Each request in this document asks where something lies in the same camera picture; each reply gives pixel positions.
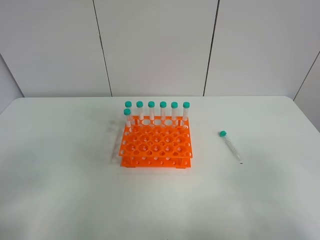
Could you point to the green-capped test tube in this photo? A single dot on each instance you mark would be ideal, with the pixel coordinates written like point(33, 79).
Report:
point(128, 118)
point(225, 137)

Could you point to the row tube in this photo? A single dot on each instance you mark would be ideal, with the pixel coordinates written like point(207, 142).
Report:
point(174, 108)
point(128, 104)
point(151, 105)
point(139, 105)
point(186, 106)
point(163, 106)

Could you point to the orange test tube rack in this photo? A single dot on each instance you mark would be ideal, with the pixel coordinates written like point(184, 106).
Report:
point(158, 144)

